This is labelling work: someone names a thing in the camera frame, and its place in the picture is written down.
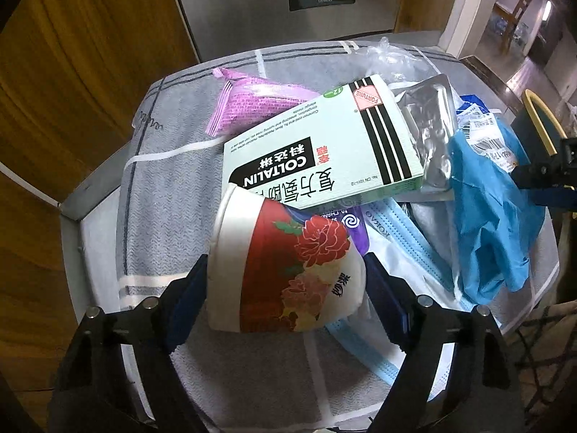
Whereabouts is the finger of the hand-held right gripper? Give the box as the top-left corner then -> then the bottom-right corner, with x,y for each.
511,162 -> 577,213

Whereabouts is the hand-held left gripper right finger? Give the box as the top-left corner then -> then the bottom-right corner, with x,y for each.
363,253 -> 526,433

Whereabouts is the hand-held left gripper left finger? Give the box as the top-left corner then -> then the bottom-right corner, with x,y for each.
47,259 -> 210,433

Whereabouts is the blue bin with yellow rim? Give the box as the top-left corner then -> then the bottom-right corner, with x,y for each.
514,89 -> 569,154

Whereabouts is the purple snack packet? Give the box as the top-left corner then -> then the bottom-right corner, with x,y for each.
311,205 -> 373,253

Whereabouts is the white shipping bag with label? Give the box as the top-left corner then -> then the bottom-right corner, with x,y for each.
455,94 -> 530,172

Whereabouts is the red floral paper cup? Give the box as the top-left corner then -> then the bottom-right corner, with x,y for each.
205,183 -> 368,333

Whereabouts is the white plastic mask wrapper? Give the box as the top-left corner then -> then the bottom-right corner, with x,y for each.
356,207 -> 474,420

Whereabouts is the blue face mask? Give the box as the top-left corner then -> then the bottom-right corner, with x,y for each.
325,198 -> 474,386

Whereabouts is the blue rubber glove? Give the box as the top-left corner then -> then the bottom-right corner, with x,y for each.
444,128 -> 542,305

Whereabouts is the silver blister pack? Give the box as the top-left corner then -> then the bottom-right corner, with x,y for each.
392,76 -> 458,190

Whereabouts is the grey checked tablecloth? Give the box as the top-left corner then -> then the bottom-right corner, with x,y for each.
115,40 -> 562,433

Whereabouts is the wooden dining table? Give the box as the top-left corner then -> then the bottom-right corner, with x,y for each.
492,2 -> 519,52

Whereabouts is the green and white medicine box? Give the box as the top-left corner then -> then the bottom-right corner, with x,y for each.
224,74 -> 424,210

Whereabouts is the wooden chair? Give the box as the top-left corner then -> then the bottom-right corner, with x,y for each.
511,0 -> 537,25

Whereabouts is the clear plastic wrap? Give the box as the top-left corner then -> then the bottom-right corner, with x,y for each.
361,36 -> 440,88

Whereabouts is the pink wipes packet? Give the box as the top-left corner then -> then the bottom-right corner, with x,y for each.
205,67 -> 323,137

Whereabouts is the wooden cabinet panel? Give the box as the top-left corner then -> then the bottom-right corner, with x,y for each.
0,0 -> 201,420

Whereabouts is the stainless steel refrigerator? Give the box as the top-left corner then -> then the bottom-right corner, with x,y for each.
164,0 -> 424,61

